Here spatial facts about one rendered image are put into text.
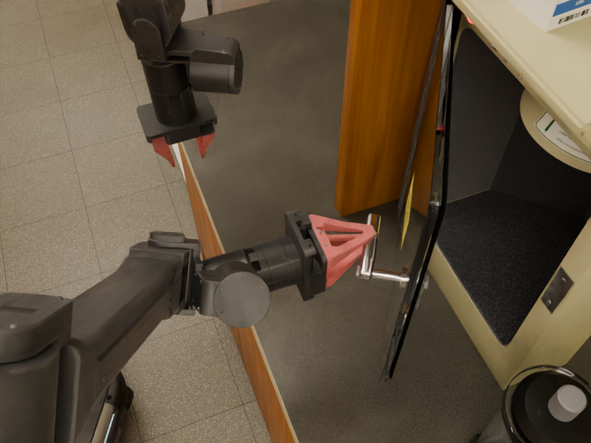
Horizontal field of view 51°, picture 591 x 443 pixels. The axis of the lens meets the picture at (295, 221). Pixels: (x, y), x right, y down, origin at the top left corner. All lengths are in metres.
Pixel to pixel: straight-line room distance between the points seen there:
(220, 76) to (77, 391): 0.51
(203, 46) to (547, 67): 0.45
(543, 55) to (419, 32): 0.38
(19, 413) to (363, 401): 0.66
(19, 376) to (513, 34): 0.40
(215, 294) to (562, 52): 0.37
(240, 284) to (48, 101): 2.31
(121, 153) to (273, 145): 1.42
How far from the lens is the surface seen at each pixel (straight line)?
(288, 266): 0.69
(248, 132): 1.22
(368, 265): 0.71
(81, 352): 0.37
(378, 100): 0.90
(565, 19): 0.53
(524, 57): 0.50
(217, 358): 1.99
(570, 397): 0.69
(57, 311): 0.34
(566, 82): 0.49
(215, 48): 0.80
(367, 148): 0.97
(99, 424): 1.72
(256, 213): 1.09
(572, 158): 0.71
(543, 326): 0.81
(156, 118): 0.90
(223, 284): 0.61
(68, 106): 2.81
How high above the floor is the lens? 1.80
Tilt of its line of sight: 54 degrees down
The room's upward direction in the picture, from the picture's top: straight up
